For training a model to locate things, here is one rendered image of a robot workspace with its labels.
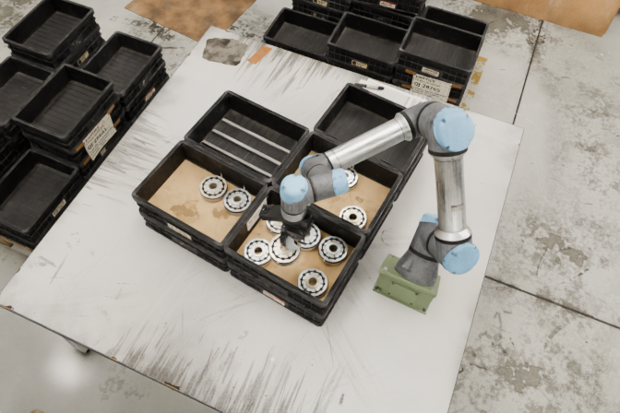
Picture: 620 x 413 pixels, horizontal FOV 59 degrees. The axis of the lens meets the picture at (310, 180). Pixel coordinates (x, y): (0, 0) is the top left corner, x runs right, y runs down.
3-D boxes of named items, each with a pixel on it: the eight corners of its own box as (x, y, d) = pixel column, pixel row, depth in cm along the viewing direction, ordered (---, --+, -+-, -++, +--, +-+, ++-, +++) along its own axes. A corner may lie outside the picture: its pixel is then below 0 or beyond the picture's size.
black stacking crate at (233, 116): (309, 147, 222) (310, 130, 213) (270, 200, 208) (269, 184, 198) (230, 108, 232) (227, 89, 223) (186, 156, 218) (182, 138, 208)
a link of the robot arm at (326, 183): (335, 159, 161) (300, 169, 159) (348, 171, 151) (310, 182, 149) (339, 183, 164) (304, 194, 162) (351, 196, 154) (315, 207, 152)
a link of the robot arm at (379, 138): (427, 88, 174) (291, 155, 168) (445, 95, 164) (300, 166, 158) (436, 120, 179) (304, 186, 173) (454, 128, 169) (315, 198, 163)
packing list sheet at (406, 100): (428, 98, 254) (428, 97, 253) (413, 134, 242) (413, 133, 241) (362, 76, 260) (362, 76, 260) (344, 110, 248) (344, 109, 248)
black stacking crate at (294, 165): (399, 191, 212) (403, 174, 202) (363, 250, 198) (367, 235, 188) (310, 147, 222) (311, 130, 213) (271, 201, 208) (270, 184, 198)
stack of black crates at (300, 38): (340, 53, 347) (343, 25, 327) (322, 85, 331) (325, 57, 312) (283, 35, 354) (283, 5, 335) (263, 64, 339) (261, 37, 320)
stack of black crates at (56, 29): (76, 53, 340) (49, -7, 302) (116, 67, 334) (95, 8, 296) (33, 97, 319) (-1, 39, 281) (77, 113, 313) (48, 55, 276)
